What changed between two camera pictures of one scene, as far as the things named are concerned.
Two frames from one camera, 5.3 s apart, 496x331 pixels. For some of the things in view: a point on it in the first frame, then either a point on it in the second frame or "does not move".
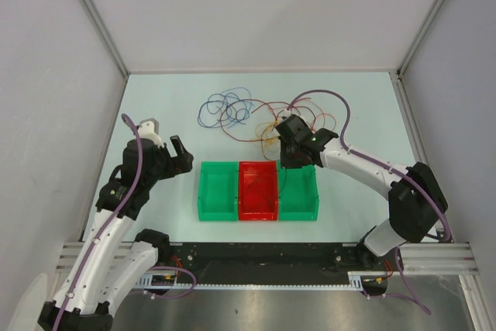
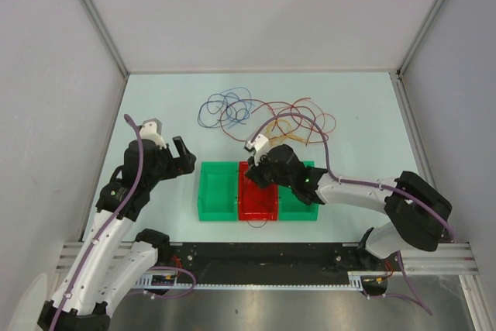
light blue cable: [251, 99] does not move
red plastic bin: [258, 194] does not move
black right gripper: [285, 162] to [255, 172]
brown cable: [281, 191] to [259, 225]
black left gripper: [182, 163] does not move
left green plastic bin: [218, 191] does not move
